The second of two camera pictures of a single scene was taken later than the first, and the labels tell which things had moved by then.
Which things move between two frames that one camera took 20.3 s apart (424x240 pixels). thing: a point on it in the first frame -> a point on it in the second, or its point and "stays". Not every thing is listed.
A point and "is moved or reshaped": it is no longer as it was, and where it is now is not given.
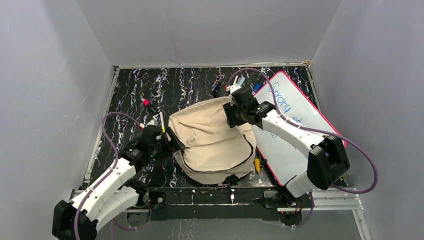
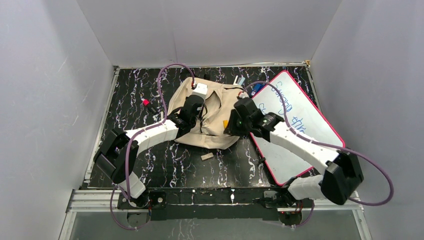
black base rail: x=216 y=203 stays
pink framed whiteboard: x=284 y=162 stays
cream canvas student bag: x=214 y=151 is moved or reshaped
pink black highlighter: x=146 y=103 stays
